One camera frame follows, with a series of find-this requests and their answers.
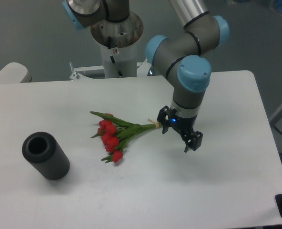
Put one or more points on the red tulip bouquet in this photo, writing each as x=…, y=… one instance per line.
x=116, y=134

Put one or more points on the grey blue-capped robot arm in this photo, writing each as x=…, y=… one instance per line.
x=179, y=61

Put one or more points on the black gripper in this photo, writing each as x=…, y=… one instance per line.
x=183, y=126

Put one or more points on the white chair armrest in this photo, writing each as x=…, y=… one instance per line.
x=14, y=73

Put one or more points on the white metal base frame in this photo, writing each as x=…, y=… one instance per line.
x=98, y=72

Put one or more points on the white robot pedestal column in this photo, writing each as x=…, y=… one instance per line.
x=118, y=44

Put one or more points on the black ribbed cylindrical vase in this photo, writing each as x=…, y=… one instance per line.
x=43, y=152

